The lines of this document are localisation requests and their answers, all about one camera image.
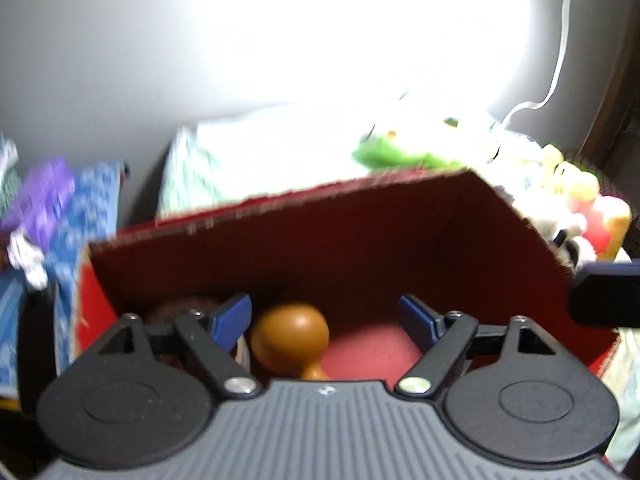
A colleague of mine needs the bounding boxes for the orange gourd ornament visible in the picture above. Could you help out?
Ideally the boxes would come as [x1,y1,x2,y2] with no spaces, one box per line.
[250,304,330,382]

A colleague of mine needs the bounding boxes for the yellow tiger plush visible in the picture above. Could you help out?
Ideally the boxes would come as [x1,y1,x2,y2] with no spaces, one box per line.
[541,144,634,261]

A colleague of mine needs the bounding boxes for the large red cardboard box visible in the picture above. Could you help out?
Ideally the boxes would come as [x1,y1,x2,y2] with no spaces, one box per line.
[75,171,616,382]

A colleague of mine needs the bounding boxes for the white fluffy plush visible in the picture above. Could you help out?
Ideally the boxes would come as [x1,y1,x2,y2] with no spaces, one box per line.
[496,132,596,270]

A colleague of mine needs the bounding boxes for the light green pillow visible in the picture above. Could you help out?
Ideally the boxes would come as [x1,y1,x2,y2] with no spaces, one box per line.
[156,106,394,220]

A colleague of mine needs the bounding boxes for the blue white patterned cloth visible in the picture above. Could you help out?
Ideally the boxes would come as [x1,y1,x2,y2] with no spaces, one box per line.
[1,162,126,399]

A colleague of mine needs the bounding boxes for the green frog plush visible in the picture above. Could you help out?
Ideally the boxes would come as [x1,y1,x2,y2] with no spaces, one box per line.
[352,127,464,171]

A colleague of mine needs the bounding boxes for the purple plastic package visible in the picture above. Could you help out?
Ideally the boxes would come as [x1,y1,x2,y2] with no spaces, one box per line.
[1,158,75,252]

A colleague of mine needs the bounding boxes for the white charger cable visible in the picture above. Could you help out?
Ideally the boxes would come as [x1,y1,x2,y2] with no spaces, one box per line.
[499,0,576,129]

